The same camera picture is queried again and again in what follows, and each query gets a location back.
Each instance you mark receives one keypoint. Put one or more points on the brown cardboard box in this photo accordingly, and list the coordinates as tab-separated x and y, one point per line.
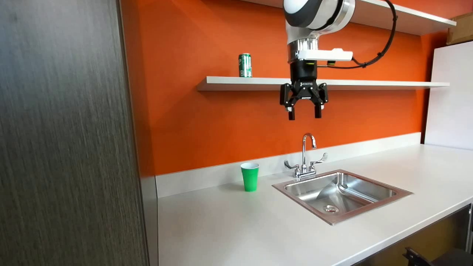
463	30

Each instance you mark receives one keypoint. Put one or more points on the green plastic cup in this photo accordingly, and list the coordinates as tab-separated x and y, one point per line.
250	177

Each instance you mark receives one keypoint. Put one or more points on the stainless steel sink basin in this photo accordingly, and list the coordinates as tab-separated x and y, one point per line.
344	197

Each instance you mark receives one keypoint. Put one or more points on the dark wood cabinet panel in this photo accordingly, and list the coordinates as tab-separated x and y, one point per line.
63	133

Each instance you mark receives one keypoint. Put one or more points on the green soda can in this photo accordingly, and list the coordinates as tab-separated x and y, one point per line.
245	65

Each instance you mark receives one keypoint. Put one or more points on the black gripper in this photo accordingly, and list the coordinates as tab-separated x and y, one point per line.
303	83

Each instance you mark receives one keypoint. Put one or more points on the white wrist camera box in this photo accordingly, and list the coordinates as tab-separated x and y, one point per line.
322	53

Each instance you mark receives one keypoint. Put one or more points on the white appliance side panel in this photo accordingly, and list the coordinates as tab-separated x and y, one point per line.
451	98

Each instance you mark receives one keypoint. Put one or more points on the white high wall shelf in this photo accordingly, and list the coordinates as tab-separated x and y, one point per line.
414	15

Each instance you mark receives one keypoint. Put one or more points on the white counter backsplash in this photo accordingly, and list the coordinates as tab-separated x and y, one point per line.
196	182

